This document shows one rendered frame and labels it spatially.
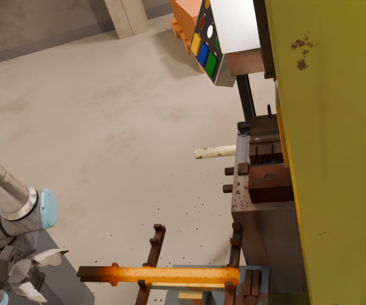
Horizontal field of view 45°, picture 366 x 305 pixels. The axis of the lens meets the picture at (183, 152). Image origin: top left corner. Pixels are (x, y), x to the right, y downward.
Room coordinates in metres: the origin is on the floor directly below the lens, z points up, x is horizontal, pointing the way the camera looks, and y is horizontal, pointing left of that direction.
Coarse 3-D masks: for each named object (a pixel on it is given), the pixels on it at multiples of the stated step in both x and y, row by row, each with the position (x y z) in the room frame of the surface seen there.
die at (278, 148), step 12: (252, 120) 1.13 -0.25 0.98; (264, 120) 1.11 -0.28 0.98; (276, 120) 1.08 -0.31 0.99; (252, 132) 1.05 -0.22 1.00; (252, 144) 1.01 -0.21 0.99; (264, 144) 0.99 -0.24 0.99; (276, 144) 0.97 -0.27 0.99; (252, 156) 0.96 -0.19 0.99; (264, 156) 0.95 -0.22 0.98; (276, 156) 0.94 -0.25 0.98
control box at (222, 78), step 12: (204, 0) 1.75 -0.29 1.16; (204, 12) 1.72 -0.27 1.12; (204, 24) 1.68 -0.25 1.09; (204, 36) 1.65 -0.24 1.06; (216, 36) 1.54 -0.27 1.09; (216, 48) 1.51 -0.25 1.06; (216, 72) 1.45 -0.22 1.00; (228, 72) 1.44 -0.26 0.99; (216, 84) 1.43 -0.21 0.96; (228, 84) 1.44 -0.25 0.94
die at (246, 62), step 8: (256, 48) 0.94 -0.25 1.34; (232, 56) 0.96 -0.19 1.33; (240, 56) 0.96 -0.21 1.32; (248, 56) 0.95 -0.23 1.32; (256, 56) 0.94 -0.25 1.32; (232, 64) 0.96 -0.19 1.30; (240, 64) 0.96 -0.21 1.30; (248, 64) 0.95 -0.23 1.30; (256, 64) 0.94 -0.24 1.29; (232, 72) 0.97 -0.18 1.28; (240, 72) 0.96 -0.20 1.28; (248, 72) 0.95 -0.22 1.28; (256, 72) 0.94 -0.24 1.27
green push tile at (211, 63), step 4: (212, 56) 1.51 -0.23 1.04; (208, 60) 1.53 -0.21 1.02; (212, 60) 1.50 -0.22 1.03; (216, 60) 1.47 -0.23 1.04; (208, 64) 1.52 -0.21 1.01; (212, 64) 1.49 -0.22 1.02; (216, 64) 1.47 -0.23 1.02; (208, 68) 1.51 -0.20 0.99; (212, 68) 1.48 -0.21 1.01; (208, 72) 1.50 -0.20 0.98; (212, 72) 1.47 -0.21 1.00; (212, 76) 1.47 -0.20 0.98
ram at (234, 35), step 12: (216, 0) 0.92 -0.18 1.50; (228, 0) 0.91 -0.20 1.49; (240, 0) 0.90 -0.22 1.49; (252, 0) 0.89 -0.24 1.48; (216, 12) 0.92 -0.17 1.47; (228, 12) 0.91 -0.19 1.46; (240, 12) 0.90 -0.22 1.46; (252, 12) 0.89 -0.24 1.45; (216, 24) 0.92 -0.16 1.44; (228, 24) 0.91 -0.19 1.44; (240, 24) 0.90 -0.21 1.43; (252, 24) 0.89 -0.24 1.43; (228, 36) 0.91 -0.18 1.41; (240, 36) 0.90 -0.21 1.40; (252, 36) 0.89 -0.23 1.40; (228, 48) 0.91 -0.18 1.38; (240, 48) 0.90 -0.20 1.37; (252, 48) 0.90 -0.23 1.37
